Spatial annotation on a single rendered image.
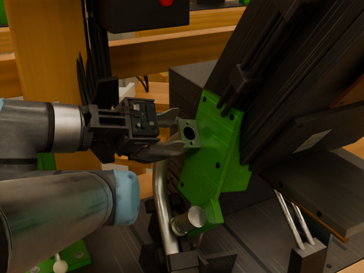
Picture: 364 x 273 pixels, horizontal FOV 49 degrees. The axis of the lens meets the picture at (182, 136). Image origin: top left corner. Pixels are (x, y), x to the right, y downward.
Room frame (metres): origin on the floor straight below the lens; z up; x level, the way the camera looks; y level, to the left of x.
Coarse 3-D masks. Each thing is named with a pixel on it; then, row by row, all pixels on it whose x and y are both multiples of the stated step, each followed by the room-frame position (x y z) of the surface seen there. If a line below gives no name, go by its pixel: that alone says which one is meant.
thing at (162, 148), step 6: (156, 144) 0.58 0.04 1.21; (162, 144) 0.58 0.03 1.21; (168, 144) 0.58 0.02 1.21; (174, 144) 0.58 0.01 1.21; (180, 144) 0.58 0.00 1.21; (150, 150) 0.58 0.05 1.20; (156, 150) 0.59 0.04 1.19; (162, 150) 0.59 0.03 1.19; (168, 150) 0.60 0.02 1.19; (174, 150) 0.60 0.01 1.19; (180, 150) 0.60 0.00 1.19; (186, 150) 0.62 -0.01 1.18; (174, 156) 0.61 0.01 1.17
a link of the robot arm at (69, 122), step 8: (56, 104) 0.53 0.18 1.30; (64, 104) 0.54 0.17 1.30; (72, 104) 0.55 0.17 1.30; (56, 112) 0.51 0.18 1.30; (64, 112) 0.52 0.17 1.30; (72, 112) 0.52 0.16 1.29; (80, 112) 0.53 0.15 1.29; (56, 120) 0.50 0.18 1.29; (64, 120) 0.51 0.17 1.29; (72, 120) 0.51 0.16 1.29; (80, 120) 0.52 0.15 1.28; (56, 128) 0.50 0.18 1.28; (64, 128) 0.50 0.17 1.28; (72, 128) 0.51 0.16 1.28; (80, 128) 0.51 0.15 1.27; (56, 136) 0.49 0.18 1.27; (64, 136) 0.50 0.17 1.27; (72, 136) 0.50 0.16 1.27; (80, 136) 0.51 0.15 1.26; (56, 144) 0.49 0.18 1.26; (64, 144) 0.50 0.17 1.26; (72, 144) 0.50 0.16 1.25; (80, 144) 0.52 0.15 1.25; (48, 152) 0.51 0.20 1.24; (56, 152) 0.51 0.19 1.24; (64, 152) 0.51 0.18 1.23; (72, 152) 0.52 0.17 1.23
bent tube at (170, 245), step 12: (180, 120) 0.65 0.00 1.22; (192, 120) 0.66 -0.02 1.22; (180, 132) 0.63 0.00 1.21; (192, 132) 0.65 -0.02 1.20; (192, 144) 0.63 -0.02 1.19; (156, 168) 0.67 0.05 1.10; (156, 180) 0.66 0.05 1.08; (156, 192) 0.65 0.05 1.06; (156, 204) 0.63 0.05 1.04; (168, 204) 0.63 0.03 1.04; (168, 216) 0.61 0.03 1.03; (168, 228) 0.59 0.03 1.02; (168, 240) 0.58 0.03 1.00; (168, 252) 0.56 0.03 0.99
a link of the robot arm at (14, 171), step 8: (0, 160) 0.44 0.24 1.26; (8, 160) 0.45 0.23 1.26; (16, 160) 0.45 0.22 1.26; (24, 160) 0.46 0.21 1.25; (32, 160) 0.47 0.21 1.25; (0, 168) 0.44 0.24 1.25; (8, 168) 0.44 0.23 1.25; (16, 168) 0.45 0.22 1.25; (24, 168) 0.45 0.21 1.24; (32, 168) 0.46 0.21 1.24; (0, 176) 0.43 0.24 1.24; (8, 176) 0.44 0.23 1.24; (16, 176) 0.44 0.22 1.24; (24, 176) 0.44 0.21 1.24; (32, 176) 0.44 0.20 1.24; (40, 176) 0.44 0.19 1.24
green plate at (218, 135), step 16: (208, 96) 0.65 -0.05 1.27; (208, 112) 0.64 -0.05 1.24; (240, 112) 0.58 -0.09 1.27; (208, 128) 0.63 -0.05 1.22; (224, 128) 0.59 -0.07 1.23; (208, 144) 0.61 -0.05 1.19; (224, 144) 0.58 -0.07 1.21; (192, 160) 0.64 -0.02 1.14; (208, 160) 0.60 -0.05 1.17; (224, 160) 0.57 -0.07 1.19; (192, 176) 0.62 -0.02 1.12; (208, 176) 0.59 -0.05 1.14; (224, 176) 0.56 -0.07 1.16; (240, 176) 0.60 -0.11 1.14; (192, 192) 0.61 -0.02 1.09; (208, 192) 0.57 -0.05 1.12
